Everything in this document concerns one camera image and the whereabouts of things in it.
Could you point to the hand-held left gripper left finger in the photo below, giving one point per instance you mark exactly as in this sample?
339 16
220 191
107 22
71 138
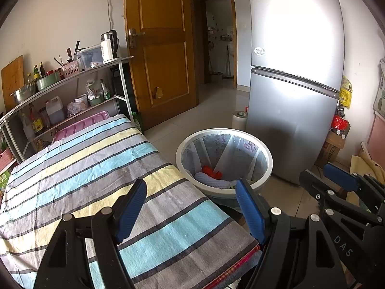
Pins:
130 210

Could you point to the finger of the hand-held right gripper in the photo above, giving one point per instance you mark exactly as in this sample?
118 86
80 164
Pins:
341 176
314 185

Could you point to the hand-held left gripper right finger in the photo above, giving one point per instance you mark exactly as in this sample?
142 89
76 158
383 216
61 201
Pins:
250 213

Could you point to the red plastic bag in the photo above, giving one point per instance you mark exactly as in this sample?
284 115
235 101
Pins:
212 173

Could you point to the white trash bin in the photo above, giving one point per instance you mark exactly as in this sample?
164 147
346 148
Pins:
192 153

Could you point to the cardboard box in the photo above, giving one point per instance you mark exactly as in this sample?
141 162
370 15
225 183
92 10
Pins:
331 149

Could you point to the yellow paper bag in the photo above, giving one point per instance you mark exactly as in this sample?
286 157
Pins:
368 164

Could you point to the small red bag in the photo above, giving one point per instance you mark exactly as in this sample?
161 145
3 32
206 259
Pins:
340 123

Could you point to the red checked cloth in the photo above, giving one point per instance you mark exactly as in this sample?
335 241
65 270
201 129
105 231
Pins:
237 265

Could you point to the pink board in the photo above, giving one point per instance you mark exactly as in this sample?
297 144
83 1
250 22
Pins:
377 135

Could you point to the yellow packet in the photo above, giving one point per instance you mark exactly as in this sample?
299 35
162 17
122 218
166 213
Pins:
346 93

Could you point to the green plastic bottle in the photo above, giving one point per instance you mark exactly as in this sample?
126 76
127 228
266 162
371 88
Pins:
137 123

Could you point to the white paper roll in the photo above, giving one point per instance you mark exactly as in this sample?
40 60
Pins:
239 120

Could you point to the floral cloth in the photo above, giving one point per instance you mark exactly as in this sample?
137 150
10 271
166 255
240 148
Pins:
380 90

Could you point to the pink plastic tray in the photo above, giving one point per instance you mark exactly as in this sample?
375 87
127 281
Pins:
81 125

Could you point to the silver refrigerator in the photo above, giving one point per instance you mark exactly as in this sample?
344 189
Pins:
294 81

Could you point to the yellow oil bottle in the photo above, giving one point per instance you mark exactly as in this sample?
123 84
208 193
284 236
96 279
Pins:
43 145

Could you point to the green bowl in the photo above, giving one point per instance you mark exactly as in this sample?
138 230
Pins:
96 101

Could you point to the crumpled clear plastic bag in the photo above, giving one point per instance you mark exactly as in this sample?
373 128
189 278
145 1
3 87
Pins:
73 110

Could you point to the white plastic tub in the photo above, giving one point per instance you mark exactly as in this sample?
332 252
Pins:
81 101

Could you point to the tall metal shelf rack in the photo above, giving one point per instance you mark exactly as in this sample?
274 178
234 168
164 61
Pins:
124 90

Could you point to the green packet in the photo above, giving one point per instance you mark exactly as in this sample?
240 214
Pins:
106 91

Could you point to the white plastic jug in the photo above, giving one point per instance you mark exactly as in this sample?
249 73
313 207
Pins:
56 113

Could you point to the glass jar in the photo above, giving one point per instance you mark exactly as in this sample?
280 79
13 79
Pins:
44 119

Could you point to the knotted white plastic bag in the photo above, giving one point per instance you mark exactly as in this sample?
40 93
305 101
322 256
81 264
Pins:
92 88

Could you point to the green box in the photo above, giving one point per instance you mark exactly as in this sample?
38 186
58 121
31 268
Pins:
4 183

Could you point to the yellow-labelled oil bottle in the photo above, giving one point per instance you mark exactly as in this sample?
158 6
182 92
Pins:
36 122

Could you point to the white plastic bottle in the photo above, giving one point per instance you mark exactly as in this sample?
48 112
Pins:
27 128

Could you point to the pink plastic basket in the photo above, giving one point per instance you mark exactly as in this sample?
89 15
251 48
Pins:
5 161

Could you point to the green enamel basin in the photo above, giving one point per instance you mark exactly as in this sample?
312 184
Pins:
49 81

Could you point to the pink utensil holder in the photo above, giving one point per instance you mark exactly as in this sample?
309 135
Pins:
70 67

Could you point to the steel mixing bowl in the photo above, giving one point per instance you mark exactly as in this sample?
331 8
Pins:
24 94

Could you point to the clear storage box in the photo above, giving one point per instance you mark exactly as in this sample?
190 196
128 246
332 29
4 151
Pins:
90 57

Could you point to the wooden door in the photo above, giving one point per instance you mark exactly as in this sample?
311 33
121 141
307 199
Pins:
162 51

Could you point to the white electric kettle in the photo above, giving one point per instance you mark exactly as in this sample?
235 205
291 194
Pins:
108 46

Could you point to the bundle of chopsticks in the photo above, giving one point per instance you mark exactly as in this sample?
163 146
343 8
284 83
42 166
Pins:
58 61

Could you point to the dark sauce bottle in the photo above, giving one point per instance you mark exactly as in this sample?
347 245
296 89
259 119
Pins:
42 69

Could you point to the green glass bottle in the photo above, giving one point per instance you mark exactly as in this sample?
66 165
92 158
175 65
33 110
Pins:
36 72

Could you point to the kitchen knife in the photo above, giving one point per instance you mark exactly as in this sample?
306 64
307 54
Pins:
76 49
69 54

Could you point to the wooden cutting board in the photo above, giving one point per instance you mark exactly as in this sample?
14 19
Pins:
12 78

